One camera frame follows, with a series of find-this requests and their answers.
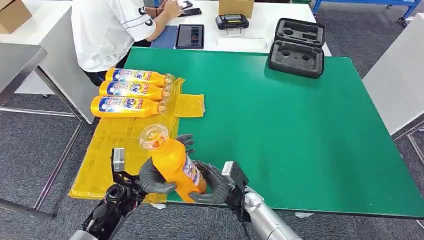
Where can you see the grey side table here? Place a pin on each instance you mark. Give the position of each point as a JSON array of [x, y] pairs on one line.
[[16, 63]]

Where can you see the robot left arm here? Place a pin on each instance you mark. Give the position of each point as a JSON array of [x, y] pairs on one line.
[[109, 208]]

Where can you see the black tablet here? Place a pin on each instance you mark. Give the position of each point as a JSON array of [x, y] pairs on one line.
[[189, 36]]

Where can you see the yellow plastic sheet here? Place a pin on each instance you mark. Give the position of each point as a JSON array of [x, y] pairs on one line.
[[112, 142]]

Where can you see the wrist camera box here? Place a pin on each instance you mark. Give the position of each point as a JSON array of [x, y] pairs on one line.
[[233, 174], [118, 160]]

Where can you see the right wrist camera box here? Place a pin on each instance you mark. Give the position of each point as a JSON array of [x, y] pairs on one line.
[[233, 174]]

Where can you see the white side table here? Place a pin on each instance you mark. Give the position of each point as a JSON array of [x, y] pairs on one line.
[[397, 76]]

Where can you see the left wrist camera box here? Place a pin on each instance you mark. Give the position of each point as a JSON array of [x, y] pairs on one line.
[[118, 160]]

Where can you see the white rectangular tray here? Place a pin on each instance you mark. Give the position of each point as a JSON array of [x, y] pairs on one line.
[[240, 43]]

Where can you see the cardboard box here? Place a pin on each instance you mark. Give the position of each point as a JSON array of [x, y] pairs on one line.
[[13, 15], [235, 8]]

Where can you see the black foam-lined case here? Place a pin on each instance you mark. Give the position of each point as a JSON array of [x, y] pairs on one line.
[[294, 59]]

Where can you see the black handheld device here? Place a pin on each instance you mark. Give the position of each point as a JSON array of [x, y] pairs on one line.
[[232, 21]]

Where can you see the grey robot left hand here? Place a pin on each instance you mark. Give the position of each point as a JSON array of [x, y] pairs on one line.
[[150, 180]]

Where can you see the blue metal cart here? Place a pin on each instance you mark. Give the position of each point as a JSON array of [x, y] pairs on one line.
[[364, 2]]

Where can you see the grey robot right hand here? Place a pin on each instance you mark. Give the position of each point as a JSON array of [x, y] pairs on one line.
[[218, 188]]

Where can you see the orange detergent bottle clear cap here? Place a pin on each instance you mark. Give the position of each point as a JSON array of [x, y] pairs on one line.
[[132, 88], [126, 106], [172, 165], [132, 75]]

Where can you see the black smartphone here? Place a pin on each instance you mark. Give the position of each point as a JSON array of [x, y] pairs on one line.
[[190, 12], [187, 4]]

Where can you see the blue folder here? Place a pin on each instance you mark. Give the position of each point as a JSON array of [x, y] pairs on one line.
[[164, 37]]

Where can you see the person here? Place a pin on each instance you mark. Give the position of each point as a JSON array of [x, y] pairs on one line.
[[102, 36]]

